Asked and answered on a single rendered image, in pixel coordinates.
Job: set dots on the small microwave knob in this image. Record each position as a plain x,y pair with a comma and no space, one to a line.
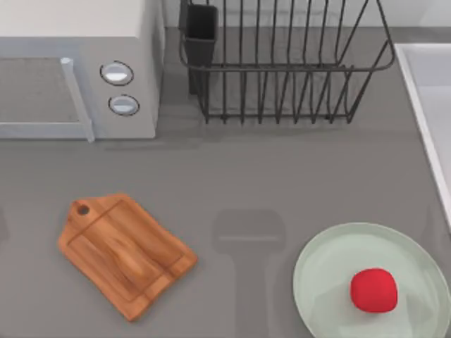
123,105

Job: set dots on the wooden cutting board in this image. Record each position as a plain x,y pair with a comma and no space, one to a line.
123,253

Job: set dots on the black cutlery holder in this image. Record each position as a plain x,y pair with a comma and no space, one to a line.
200,31

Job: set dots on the pale microwave oven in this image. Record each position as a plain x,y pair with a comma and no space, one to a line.
144,53

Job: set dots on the large microwave knob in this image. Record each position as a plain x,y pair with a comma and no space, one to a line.
116,73

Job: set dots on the pale green plate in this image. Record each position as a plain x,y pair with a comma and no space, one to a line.
324,281

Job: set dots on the red tomato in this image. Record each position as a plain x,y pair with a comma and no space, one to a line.
373,289

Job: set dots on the microwave oven door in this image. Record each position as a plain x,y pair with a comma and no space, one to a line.
31,91

